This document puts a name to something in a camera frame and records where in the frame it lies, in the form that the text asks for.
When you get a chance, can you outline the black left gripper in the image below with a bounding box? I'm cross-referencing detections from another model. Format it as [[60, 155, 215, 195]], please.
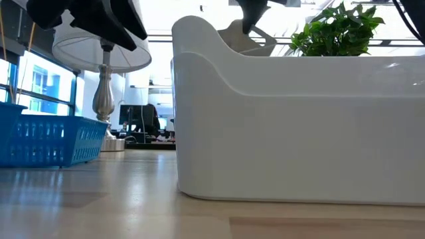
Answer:
[[26, 0, 149, 52]]

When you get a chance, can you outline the white plastic basket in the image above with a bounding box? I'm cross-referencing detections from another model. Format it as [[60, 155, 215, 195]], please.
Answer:
[[171, 15, 425, 98], [170, 52, 425, 207]]

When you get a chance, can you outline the blue slotted plastic basket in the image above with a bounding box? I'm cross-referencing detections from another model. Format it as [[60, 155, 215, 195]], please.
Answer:
[[0, 102, 28, 168], [8, 114, 110, 169]]

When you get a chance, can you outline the white lamp shade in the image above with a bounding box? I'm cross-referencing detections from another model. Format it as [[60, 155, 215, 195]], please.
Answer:
[[52, 13, 153, 153]]

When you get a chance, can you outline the green leafy potted plant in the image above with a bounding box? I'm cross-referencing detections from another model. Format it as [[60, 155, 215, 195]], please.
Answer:
[[290, 1, 386, 57]]

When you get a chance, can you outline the black computer monitor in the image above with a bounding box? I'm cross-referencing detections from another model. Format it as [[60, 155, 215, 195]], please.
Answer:
[[118, 104, 155, 127]]

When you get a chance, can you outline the thin beige cable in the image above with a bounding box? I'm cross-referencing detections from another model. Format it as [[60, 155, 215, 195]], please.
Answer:
[[16, 22, 36, 104]]

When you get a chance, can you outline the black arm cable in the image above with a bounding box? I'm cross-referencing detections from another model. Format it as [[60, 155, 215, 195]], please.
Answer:
[[391, 0, 423, 43]]

